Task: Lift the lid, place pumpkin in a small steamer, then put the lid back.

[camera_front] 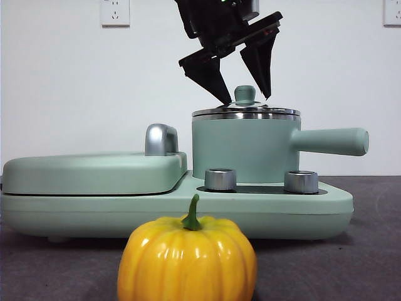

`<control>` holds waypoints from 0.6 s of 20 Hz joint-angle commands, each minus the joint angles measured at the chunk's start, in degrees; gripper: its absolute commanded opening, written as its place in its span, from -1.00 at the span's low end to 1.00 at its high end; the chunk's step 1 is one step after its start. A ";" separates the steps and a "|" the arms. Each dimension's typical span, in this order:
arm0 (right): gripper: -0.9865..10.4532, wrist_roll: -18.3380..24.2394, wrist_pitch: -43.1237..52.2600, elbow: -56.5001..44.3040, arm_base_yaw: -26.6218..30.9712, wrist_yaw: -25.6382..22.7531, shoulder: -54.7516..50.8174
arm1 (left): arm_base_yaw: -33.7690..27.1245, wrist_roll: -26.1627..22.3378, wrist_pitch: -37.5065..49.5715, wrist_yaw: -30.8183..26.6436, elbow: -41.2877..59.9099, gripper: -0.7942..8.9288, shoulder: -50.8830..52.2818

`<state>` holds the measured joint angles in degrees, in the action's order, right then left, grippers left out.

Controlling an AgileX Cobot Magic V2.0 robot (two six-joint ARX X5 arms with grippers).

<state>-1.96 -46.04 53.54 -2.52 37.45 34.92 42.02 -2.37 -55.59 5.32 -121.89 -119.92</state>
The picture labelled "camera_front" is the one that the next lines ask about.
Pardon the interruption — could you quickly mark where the silver control knob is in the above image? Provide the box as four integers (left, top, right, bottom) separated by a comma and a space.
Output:
204, 168, 237, 191
284, 171, 320, 193

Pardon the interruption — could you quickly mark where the white wall socket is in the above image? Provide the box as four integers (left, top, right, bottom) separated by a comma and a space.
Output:
383, 0, 401, 28
100, 0, 131, 28

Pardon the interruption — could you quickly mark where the mint green breakfast maker base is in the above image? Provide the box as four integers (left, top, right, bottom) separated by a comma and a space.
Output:
0, 171, 355, 243

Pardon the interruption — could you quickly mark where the mint green pot with handle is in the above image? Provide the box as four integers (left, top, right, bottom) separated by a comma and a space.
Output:
191, 112, 370, 186

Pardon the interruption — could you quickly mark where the mint green griddle cover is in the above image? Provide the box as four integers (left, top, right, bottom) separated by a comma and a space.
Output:
2, 151, 188, 196

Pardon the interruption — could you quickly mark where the yellow toy pumpkin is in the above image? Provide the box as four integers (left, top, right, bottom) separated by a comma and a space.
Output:
117, 193, 258, 301

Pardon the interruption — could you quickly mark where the glass lid with green knob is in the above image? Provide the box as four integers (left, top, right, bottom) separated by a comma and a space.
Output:
192, 85, 301, 119

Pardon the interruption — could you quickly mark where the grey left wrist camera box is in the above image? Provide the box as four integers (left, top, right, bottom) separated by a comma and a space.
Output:
240, 0, 261, 20

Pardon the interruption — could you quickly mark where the silver griddle cover handle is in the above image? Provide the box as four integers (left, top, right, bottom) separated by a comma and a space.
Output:
144, 124, 179, 157

